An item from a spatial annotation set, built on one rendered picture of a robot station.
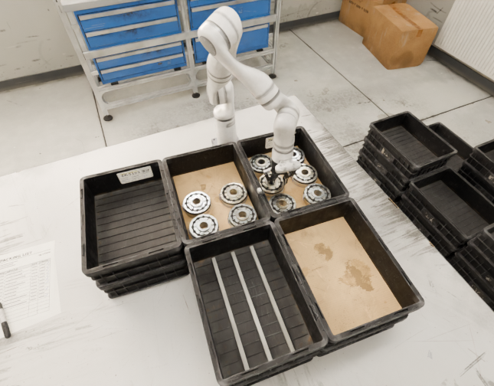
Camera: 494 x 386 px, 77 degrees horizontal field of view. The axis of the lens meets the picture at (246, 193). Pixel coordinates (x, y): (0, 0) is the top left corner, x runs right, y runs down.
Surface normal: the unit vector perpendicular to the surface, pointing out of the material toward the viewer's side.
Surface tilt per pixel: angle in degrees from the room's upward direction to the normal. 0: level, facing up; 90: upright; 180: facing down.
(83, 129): 0
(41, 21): 90
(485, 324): 0
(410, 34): 89
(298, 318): 0
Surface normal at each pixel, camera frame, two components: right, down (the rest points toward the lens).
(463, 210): 0.00, -0.62
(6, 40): 0.41, 0.72
